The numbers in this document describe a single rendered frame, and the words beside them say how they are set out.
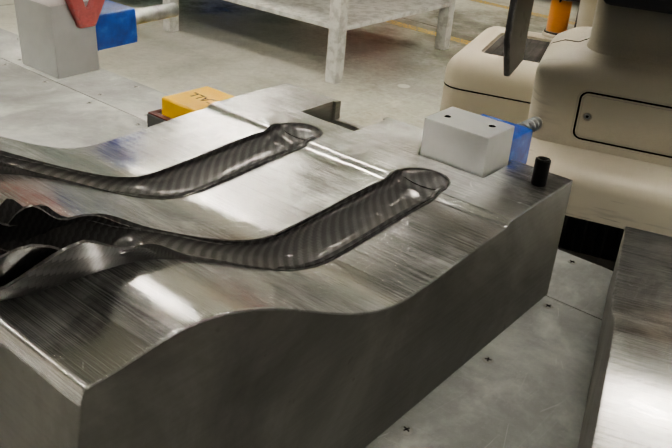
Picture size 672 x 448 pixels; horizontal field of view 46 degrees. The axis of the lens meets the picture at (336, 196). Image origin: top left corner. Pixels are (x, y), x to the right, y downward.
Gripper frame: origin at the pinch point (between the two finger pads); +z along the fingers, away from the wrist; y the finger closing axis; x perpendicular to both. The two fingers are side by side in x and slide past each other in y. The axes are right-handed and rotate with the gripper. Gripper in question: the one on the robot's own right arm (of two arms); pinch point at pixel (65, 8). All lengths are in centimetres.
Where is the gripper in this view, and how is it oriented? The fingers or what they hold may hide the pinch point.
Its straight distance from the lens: 64.6
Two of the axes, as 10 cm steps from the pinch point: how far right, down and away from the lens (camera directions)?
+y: 7.6, 3.3, -5.6
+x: 6.5, -3.0, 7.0
